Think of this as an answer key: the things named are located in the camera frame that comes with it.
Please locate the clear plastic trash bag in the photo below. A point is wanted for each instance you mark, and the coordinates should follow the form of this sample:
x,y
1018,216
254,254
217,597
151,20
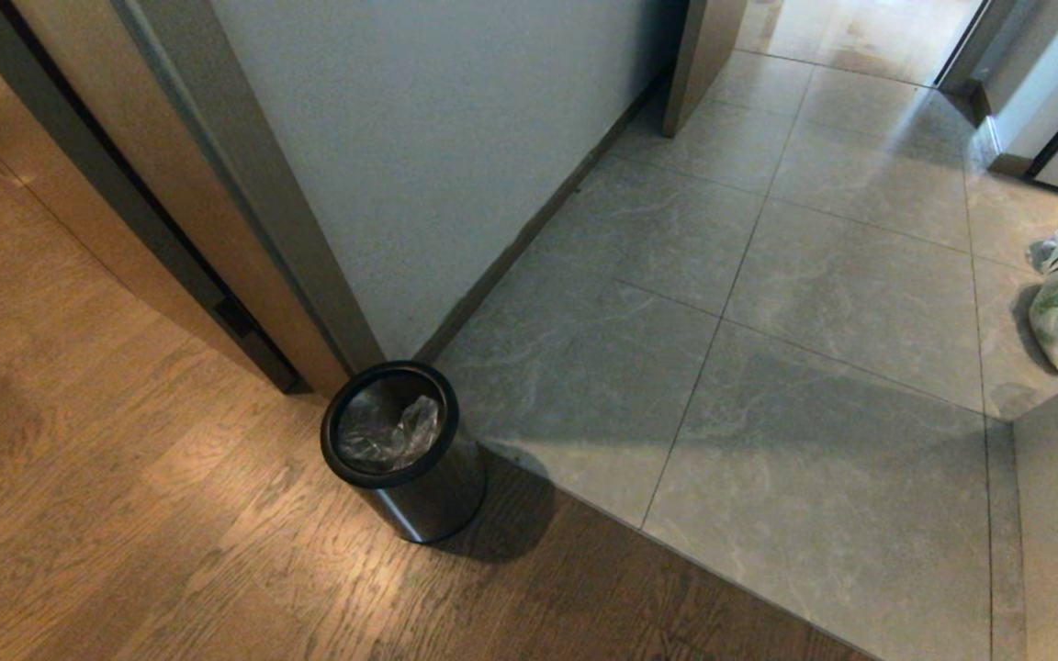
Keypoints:
x,y
391,431

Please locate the dark sliding door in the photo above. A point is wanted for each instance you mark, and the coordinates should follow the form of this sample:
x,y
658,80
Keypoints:
x,y
125,193

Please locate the round steel trash bin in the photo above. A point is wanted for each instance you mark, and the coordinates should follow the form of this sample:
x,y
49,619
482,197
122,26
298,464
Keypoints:
x,y
433,500

